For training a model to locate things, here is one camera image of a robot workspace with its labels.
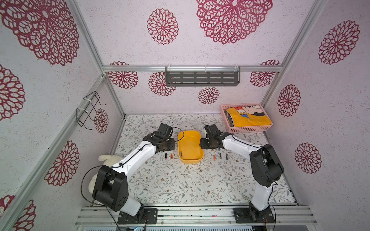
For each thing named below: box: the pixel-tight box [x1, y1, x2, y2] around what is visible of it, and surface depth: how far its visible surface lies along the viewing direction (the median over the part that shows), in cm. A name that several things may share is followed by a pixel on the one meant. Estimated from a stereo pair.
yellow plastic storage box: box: [178, 129, 204, 164], surface depth 104 cm
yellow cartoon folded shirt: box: [225, 105, 273, 128], surface depth 111 cm
